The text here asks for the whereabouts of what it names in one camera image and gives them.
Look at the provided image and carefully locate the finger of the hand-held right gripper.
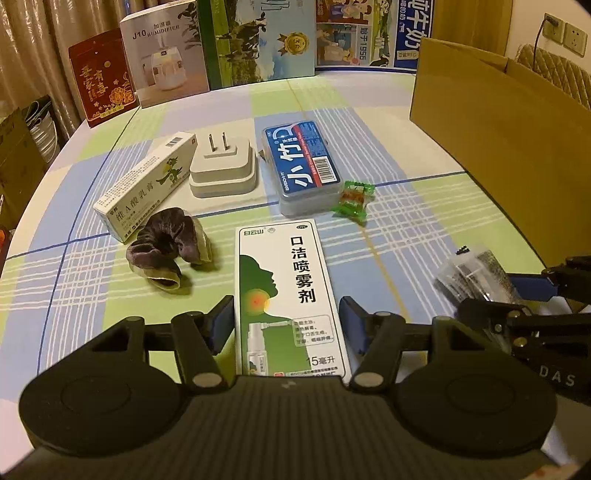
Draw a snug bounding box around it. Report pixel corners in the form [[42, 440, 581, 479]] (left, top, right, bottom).
[[505, 256, 591, 300], [456, 298, 532, 335]]

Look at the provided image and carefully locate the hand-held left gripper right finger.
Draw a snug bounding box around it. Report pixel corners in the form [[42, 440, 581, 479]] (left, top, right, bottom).
[[339, 295, 509, 393]]

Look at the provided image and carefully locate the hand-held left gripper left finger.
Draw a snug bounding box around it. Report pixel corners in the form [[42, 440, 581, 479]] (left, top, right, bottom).
[[90, 295, 235, 393]]

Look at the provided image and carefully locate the clear plastic packet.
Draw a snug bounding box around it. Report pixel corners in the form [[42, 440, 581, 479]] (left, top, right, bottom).
[[434, 244, 525, 306]]

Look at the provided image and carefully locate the white green spray box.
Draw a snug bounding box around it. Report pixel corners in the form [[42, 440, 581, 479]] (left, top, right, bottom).
[[235, 219, 353, 386]]

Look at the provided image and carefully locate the purple hair scrunchie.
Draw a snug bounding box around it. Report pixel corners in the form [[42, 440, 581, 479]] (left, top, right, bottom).
[[126, 208, 216, 293]]

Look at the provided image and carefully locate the green candy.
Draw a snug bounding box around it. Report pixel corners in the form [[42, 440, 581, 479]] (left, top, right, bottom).
[[331, 179, 376, 226]]

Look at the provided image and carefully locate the white ointment box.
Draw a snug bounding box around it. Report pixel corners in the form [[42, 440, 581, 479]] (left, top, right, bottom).
[[93, 131, 197, 241]]

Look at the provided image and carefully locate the clear blue-label plastic case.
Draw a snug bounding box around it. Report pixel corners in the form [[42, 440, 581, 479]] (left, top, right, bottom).
[[262, 115, 346, 219]]

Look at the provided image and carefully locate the brown cardboard box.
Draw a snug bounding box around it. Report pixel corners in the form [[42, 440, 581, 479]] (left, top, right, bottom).
[[409, 37, 591, 298]]

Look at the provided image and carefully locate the plaid tablecloth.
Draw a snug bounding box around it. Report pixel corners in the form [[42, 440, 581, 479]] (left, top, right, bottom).
[[0, 69, 591, 462]]

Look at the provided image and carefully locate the white power adapter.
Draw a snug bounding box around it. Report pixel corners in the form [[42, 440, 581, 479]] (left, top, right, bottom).
[[188, 131, 258, 200]]

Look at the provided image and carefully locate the chair with quilted cover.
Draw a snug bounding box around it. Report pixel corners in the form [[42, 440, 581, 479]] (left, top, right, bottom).
[[514, 44, 591, 112]]

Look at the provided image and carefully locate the brown storage carton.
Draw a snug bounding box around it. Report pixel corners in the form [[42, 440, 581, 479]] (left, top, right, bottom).
[[0, 107, 49, 232]]

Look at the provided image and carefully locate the red gift box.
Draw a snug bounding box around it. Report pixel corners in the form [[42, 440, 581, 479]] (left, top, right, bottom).
[[68, 28, 140, 128]]

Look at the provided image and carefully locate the white humidifier box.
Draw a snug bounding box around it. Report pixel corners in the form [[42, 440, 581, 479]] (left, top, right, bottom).
[[119, 0, 211, 109]]

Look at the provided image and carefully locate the wooden door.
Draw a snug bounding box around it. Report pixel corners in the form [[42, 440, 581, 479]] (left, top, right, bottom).
[[431, 0, 514, 58]]

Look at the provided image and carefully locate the green landscape milk carton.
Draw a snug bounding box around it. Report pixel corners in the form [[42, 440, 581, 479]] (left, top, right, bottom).
[[198, 0, 319, 91]]

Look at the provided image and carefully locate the blue cartoon milk carton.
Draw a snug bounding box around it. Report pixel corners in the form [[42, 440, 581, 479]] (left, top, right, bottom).
[[315, 0, 435, 73]]

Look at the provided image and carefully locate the beige curtain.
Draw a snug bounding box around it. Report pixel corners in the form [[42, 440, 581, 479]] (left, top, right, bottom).
[[0, 0, 195, 153]]

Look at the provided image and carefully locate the empty wall socket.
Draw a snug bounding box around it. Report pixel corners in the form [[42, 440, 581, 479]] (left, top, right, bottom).
[[563, 21, 590, 59]]

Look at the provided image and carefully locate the grey charging cable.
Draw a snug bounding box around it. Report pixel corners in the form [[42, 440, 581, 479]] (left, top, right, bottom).
[[532, 18, 552, 52]]

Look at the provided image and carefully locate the wall socket with plug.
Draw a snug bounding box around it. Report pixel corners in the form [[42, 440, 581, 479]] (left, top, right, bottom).
[[541, 13, 565, 45]]

